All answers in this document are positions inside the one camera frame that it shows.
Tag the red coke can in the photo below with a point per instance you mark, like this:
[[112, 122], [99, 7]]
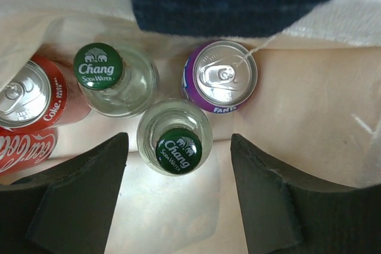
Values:
[[20, 151], [44, 94]]

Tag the chang soda water bottle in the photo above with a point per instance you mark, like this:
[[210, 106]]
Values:
[[174, 137]]

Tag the beige canvas tote bag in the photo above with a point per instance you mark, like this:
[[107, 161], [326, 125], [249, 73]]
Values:
[[316, 105]]

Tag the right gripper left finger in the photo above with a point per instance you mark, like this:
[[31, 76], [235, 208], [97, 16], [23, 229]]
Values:
[[67, 208]]

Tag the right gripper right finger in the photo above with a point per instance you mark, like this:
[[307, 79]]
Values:
[[285, 210]]

